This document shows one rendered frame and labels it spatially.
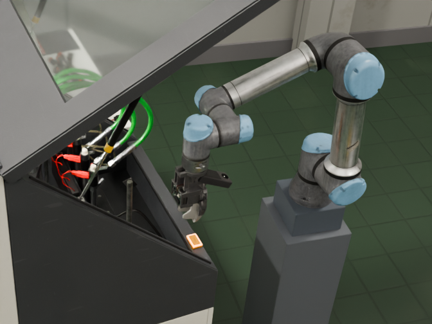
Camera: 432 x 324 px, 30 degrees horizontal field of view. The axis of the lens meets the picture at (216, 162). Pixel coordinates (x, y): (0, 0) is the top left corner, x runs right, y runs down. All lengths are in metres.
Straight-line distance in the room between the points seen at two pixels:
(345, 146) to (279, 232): 0.47
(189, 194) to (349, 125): 0.50
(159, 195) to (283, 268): 0.51
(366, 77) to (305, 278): 0.89
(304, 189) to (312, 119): 2.03
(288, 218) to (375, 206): 1.49
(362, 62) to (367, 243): 1.84
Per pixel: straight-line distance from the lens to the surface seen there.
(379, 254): 3.91
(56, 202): 1.94
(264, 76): 2.28
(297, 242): 2.70
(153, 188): 2.61
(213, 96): 2.26
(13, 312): 2.17
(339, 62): 2.26
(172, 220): 2.49
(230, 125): 2.16
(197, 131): 2.10
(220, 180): 2.27
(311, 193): 2.65
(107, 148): 1.92
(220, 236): 3.83
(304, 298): 2.93
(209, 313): 2.48
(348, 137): 2.38
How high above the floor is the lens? 2.65
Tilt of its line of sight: 39 degrees down
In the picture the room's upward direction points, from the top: 6 degrees clockwise
